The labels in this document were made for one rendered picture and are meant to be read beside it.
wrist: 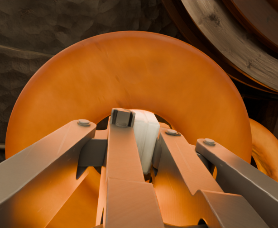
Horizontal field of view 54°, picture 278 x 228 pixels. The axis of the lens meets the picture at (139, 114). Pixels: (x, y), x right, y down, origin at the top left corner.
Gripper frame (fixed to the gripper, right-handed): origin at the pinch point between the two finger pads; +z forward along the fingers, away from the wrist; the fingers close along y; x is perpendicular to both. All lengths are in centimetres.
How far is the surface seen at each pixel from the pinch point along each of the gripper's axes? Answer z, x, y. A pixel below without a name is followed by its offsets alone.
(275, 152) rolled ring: 16.1, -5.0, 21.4
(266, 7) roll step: 10.0, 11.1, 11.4
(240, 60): 11.4, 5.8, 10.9
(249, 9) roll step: 10.0, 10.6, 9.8
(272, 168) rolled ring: 15.3, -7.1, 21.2
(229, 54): 11.5, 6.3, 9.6
